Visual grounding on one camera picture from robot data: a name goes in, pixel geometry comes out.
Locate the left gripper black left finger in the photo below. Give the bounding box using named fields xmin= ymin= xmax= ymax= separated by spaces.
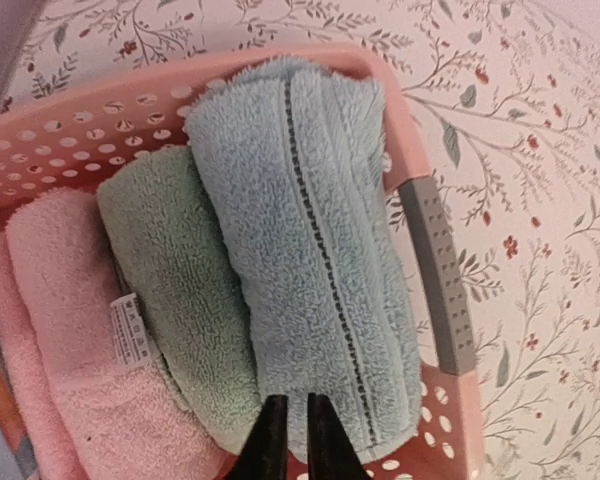
xmin=227 ymin=395 xmax=288 ymax=480

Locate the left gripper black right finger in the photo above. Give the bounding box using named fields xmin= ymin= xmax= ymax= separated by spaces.
xmin=307 ymin=393 xmax=370 ymax=480

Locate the green towel with panda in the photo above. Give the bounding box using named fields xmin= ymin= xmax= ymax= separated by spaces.
xmin=97 ymin=146 xmax=261 ymax=454

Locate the rolled pink towel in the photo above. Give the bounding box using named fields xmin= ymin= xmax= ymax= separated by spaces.
xmin=5 ymin=189 xmax=225 ymax=479

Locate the folded coral pink towel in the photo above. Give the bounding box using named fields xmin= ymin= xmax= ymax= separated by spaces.
xmin=0 ymin=233 xmax=87 ymax=479

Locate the pink plastic basket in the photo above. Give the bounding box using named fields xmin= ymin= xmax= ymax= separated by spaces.
xmin=0 ymin=44 xmax=484 ymax=479

